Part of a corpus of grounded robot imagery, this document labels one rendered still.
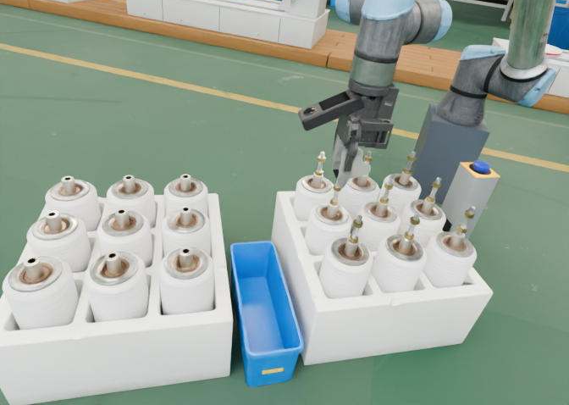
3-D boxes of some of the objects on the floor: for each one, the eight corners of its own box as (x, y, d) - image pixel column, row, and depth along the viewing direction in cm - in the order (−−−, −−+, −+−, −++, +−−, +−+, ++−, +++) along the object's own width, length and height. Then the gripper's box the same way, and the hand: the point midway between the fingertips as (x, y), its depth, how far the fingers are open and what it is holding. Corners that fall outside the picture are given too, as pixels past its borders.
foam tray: (270, 241, 112) (277, 191, 102) (391, 234, 121) (408, 187, 111) (303, 366, 81) (317, 311, 71) (462, 343, 90) (494, 292, 80)
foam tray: (63, 253, 99) (47, 197, 89) (217, 244, 108) (218, 192, 98) (10, 407, 68) (-25, 348, 58) (229, 376, 77) (233, 320, 67)
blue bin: (227, 277, 99) (229, 242, 92) (268, 274, 102) (273, 240, 95) (243, 392, 75) (246, 357, 68) (297, 383, 78) (306, 348, 71)
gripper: (408, 95, 64) (377, 198, 76) (385, 73, 73) (360, 169, 85) (359, 91, 62) (335, 197, 74) (341, 70, 71) (323, 168, 83)
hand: (336, 176), depth 78 cm, fingers open, 3 cm apart
